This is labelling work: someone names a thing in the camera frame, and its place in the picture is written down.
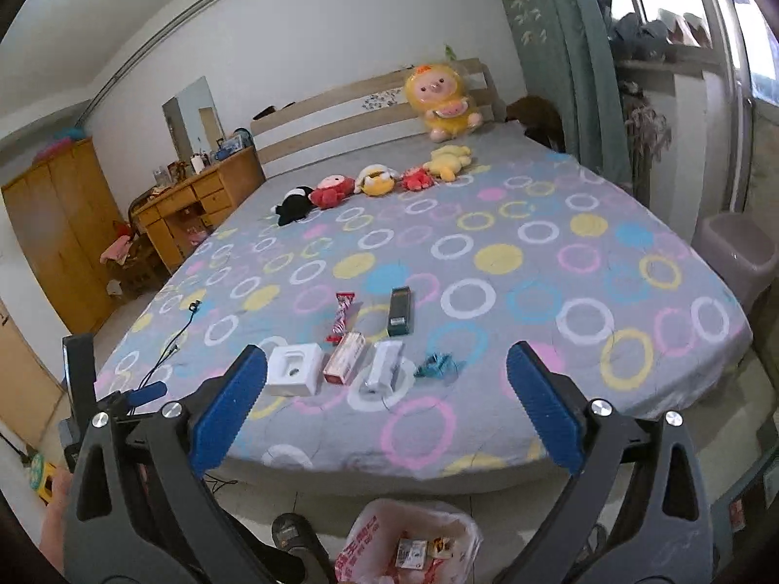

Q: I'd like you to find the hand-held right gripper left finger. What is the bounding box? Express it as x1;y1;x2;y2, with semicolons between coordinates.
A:
61;344;305;584

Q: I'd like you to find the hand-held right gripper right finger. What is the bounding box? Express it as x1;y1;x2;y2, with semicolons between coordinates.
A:
492;341;718;584

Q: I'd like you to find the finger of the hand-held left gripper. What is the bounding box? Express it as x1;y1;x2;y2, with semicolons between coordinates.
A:
106;380;171;423

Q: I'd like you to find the teal wrapper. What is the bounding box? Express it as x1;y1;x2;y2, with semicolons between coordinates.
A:
413;351;464;382

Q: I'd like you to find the red and white box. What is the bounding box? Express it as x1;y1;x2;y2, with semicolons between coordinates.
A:
322;332;367;386

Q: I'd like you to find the red candy wrapper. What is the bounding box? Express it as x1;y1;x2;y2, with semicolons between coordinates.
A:
326;291;356;345

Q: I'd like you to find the narrow white box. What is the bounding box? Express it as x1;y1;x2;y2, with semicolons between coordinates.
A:
363;341;404;394

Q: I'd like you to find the dark green box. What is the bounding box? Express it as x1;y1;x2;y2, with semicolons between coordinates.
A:
387;286;415;337

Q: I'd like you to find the white plastic bag red print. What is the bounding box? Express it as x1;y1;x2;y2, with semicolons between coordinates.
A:
334;497;483;584

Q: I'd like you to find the person's left hand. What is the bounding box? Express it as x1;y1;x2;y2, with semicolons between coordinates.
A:
37;471;75;576

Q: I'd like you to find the wooden door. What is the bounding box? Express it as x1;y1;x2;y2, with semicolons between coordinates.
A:
0;297;67;446

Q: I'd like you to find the yellow toy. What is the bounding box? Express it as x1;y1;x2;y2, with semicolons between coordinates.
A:
27;453;63;505

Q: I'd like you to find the bed with circle printed sheet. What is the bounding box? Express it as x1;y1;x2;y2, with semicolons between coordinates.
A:
94;122;754;481

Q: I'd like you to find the chair with clothes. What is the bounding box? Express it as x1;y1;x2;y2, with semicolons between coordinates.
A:
99;188;162;300

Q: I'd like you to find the dark slipper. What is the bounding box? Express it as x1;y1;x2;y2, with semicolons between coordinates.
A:
271;512;321;564

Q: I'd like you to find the wooden wardrobe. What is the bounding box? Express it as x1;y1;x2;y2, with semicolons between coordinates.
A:
0;137;133;337

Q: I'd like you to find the small white packet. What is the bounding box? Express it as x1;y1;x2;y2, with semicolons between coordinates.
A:
395;536;427;570

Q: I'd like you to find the wooden desk with drawers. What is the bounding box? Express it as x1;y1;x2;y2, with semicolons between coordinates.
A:
130;146;267;274

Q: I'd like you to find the black and white plush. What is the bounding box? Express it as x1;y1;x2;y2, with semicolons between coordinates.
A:
271;187;316;227

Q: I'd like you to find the teal box with label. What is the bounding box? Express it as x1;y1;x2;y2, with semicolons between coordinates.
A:
711;453;779;551

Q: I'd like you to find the red round plush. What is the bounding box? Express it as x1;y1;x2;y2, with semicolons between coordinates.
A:
309;174;355;211

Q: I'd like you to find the yellow duck plush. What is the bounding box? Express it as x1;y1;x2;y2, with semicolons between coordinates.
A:
423;145;474;183

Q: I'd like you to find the blue framed picture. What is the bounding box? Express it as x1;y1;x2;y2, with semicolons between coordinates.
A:
216;130;254;157

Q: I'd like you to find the yellow and white plush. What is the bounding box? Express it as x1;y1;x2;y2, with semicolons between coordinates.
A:
356;164;398;197

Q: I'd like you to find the brown fuzzy cushion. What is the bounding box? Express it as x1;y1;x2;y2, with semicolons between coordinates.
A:
505;96;566;150

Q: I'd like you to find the hanging dried plant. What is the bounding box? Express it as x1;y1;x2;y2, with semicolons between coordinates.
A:
624;100;673;166

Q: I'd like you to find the beige wooden headboard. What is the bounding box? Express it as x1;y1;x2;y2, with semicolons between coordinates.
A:
249;57;501;179

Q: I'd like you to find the large yellow pig plush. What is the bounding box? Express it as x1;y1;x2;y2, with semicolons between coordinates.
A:
405;62;483;142

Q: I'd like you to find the green patterned curtain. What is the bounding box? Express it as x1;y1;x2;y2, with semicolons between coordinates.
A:
487;0;634;186

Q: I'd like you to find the pile of clothes on sill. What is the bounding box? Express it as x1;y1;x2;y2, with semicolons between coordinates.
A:
607;9;714;63

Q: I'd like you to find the black cable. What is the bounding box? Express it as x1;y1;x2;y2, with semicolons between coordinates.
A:
137;300;205;391

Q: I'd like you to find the wall mirror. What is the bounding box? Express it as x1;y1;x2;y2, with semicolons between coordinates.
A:
162;75;223;165

